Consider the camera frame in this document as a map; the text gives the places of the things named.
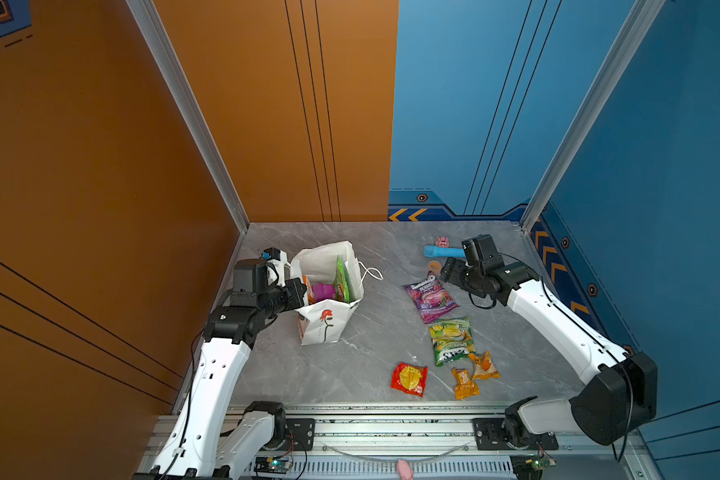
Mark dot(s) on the orange snack packet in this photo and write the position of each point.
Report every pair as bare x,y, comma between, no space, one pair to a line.
465,387
484,369

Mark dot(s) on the green circuit board left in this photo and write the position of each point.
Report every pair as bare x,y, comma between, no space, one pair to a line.
272,466

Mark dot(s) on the red yellow snack packet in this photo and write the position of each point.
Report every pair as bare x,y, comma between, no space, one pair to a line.
409,379

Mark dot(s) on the purple grape candy bag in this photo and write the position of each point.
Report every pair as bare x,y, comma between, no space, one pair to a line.
321,292

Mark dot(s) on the circuit board right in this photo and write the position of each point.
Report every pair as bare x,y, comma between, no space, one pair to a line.
531,468

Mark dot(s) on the green lemon candy bag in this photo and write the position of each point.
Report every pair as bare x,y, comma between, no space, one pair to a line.
451,340

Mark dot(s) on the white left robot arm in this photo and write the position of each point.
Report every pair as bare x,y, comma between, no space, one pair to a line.
196,447

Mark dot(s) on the green Lays chips bag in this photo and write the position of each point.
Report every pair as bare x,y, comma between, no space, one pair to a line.
341,282

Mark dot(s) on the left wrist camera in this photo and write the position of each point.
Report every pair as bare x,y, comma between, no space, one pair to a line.
277,263

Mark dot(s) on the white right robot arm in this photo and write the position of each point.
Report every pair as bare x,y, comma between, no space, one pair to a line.
620,388

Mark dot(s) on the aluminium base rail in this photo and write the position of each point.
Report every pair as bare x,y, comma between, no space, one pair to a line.
354,441

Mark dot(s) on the aluminium corner post right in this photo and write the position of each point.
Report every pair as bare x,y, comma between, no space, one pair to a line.
626,43

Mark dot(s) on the purple pink candy bag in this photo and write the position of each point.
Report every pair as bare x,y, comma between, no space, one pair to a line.
430,298

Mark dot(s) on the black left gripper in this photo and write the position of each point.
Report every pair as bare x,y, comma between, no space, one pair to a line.
294,293

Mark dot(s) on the aluminium corner post left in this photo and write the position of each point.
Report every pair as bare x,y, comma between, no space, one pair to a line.
153,31

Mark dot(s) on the blue toy microphone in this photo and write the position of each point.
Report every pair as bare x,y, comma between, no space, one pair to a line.
433,251

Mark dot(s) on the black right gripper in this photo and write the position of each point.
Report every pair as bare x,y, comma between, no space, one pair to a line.
450,271

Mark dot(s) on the pink object on rail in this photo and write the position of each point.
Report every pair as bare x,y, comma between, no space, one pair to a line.
404,470

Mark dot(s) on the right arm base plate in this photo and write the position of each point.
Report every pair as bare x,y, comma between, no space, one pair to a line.
489,434

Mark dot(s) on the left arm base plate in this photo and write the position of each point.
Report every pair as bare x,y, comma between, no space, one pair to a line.
298,434

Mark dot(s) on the white floral paper bag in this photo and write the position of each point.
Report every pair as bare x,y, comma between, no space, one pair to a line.
324,322

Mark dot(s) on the orange Fox's candy bag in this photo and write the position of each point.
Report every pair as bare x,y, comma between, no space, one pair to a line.
309,290

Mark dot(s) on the aluminium corner post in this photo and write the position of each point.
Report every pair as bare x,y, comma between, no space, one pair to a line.
153,31
626,43

